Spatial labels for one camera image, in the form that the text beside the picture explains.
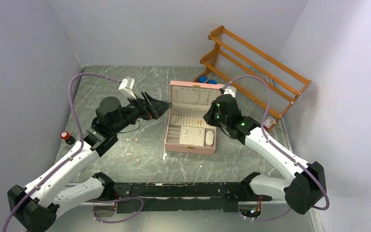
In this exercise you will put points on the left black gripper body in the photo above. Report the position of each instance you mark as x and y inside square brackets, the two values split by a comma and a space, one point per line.
[132, 111]

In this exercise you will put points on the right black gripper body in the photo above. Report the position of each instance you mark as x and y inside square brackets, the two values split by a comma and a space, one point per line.
[214, 119]

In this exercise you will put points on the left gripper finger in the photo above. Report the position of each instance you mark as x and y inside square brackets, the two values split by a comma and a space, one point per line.
[152, 101]
[157, 110]

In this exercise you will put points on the pink jewelry box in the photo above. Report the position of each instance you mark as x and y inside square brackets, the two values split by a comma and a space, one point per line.
[190, 102]

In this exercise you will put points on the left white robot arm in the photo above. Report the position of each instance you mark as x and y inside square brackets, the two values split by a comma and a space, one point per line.
[39, 203]

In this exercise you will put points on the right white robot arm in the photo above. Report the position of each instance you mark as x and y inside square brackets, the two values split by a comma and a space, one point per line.
[303, 183]

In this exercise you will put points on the thin silver bangle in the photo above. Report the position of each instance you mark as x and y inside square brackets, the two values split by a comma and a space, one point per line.
[135, 127]

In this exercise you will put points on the white oval pillow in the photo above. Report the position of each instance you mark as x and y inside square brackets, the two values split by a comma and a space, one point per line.
[209, 139]

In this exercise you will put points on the blue box right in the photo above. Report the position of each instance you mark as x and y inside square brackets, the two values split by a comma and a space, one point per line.
[212, 82]

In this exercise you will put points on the blue box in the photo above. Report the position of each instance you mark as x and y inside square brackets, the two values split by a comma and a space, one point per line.
[203, 79]
[212, 82]

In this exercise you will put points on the crystal drop earring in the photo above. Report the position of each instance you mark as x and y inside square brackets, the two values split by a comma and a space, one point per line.
[185, 132]

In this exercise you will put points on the blue box left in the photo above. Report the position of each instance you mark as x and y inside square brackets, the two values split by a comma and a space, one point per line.
[203, 79]

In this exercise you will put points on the red emergency stop button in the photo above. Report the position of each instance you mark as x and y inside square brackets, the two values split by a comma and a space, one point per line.
[68, 139]

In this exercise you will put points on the small red white box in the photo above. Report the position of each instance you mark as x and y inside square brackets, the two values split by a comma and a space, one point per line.
[269, 122]

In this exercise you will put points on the orange wooden rack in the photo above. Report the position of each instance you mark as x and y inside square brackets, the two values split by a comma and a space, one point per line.
[263, 79]

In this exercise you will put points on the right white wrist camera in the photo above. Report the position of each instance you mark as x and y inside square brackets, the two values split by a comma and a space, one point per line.
[231, 91]

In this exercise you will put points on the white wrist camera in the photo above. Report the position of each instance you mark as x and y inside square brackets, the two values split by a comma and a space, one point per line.
[231, 91]
[126, 87]

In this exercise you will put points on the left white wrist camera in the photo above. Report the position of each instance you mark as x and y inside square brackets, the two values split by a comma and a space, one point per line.
[126, 87]

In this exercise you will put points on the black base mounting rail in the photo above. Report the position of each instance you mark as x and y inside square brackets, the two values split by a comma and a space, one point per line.
[159, 197]

